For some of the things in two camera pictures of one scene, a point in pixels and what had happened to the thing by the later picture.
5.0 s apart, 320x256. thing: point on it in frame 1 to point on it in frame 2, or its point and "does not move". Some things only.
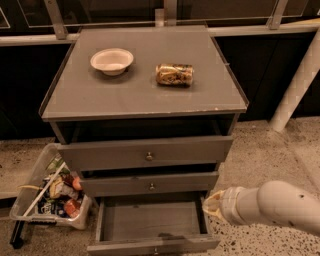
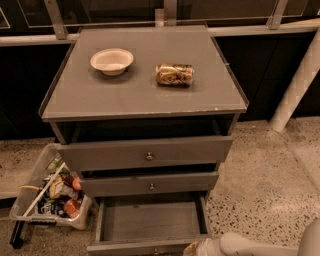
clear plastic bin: (52, 193) does not move
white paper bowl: (111, 61) does not move
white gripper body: (229, 205) to (210, 248)
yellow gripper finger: (212, 206) to (191, 250)
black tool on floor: (15, 240) does not move
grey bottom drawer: (153, 224) does not move
